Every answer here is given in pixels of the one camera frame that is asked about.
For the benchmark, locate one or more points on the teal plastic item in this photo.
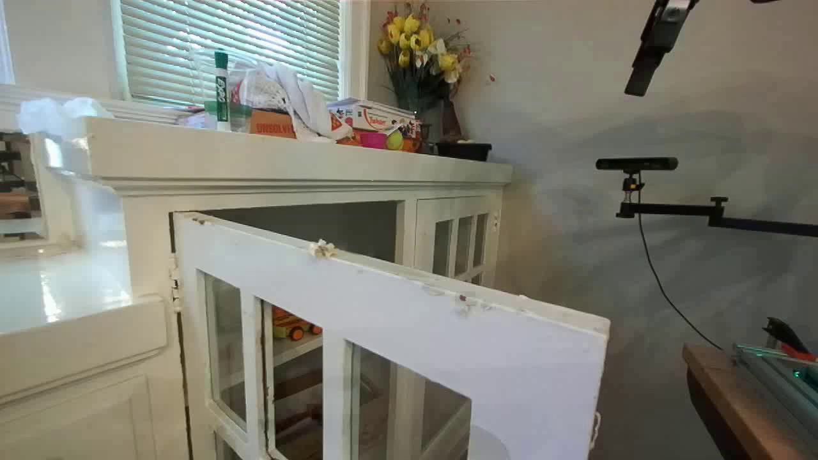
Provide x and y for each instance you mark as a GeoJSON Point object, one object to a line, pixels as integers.
{"type": "Point", "coordinates": [789, 375]}

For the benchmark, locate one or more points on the dark flower vase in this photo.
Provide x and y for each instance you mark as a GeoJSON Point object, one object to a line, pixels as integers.
{"type": "Point", "coordinates": [426, 107]}

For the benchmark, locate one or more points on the orange toy food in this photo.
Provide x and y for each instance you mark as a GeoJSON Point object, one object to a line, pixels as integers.
{"type": "Point", "coordinates": [296, 325]}

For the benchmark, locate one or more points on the white window blinds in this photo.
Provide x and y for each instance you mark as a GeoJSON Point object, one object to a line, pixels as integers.
{"type": "Point", "coordinates": [230, 48]}

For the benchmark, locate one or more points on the brown wooden table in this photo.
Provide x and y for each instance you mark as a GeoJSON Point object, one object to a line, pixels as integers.
{"type": "Point", "coordinates": [733, 410]}

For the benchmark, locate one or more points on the yellow flower bouquet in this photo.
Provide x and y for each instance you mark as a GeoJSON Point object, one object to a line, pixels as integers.
{"type": "Point", "coordinates": [418, 43]}

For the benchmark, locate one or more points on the black shallow tray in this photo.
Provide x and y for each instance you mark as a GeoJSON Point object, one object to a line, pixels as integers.
{"type": "Point", "coordinates": [463, 149]}

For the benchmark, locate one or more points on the white crumpled tissue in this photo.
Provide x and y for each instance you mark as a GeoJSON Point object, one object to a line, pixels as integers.
{"type": "Point", "coordinates": [195, 122]}

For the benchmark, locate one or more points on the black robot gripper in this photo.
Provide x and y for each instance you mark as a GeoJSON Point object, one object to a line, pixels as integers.
{"type": "Point", "coordinates": [673, 22]}

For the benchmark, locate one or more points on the white crumpled plastic bag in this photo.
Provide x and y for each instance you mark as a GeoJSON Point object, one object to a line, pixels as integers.
{"type": "Point", "coordinates": [59, 117]}

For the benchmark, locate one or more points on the green marker pen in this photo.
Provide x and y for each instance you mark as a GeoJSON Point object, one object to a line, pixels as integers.
{"type": "Point", "coordinates": [221, 80]}

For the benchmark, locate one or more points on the white glass-paned dresser door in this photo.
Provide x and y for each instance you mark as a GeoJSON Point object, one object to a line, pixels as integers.
{"type": "Point", "coordinates": [443, 341]}

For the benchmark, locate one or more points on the pink plastic bowl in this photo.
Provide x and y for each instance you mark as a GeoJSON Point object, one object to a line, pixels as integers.
{"type": "Point", "coordinates": [368, 140]}

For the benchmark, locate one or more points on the white wooden dresser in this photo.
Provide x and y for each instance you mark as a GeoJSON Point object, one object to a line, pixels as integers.
{"type": "Point", "coordinates": [256, 162]}

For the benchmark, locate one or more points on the yellow-green tennis ball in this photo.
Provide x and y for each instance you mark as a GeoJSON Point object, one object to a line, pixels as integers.
{"type": "Point", "coordinates": [398, 143]}

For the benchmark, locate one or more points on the black stereo camera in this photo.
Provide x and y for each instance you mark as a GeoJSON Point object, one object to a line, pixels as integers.
{"type": "Point", "coordinates": [638, 164]}

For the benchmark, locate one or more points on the cream towel with red print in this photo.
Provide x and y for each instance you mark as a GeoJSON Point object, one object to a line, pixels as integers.
{"type": "Point", "coordinates": [284, 94]}

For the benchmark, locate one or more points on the white Twister game box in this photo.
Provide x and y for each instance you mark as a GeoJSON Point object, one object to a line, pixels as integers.
{"type": "Point", "coordinates": [372, 114]}

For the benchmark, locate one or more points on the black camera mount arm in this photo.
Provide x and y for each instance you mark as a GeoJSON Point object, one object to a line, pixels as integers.
{"type": "Point", "coordinates": [733, 222]}

